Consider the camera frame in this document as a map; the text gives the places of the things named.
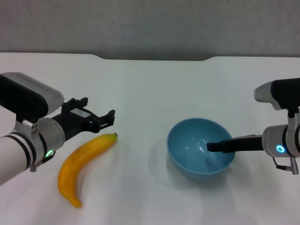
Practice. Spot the yellow banana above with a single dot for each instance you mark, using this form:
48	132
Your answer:
77	159

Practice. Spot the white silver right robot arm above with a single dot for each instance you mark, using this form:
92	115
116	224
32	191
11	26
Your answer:
284	140

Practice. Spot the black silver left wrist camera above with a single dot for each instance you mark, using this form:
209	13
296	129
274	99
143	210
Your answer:
21	93

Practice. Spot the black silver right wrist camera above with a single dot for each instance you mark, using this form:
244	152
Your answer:
279	93

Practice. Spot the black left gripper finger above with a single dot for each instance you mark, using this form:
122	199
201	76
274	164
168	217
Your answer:
106	118
79	102

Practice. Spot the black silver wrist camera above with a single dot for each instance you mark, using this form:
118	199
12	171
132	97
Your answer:
279	93
21	93

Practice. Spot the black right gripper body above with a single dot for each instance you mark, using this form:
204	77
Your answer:
248	143

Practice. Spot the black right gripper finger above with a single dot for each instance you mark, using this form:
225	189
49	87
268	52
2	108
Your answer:
218	147

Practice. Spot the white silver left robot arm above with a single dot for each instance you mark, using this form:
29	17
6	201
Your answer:
16	150

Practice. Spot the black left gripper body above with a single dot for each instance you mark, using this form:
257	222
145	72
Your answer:
70	122

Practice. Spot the blue bowl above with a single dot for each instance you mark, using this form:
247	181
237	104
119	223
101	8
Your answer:
194	161

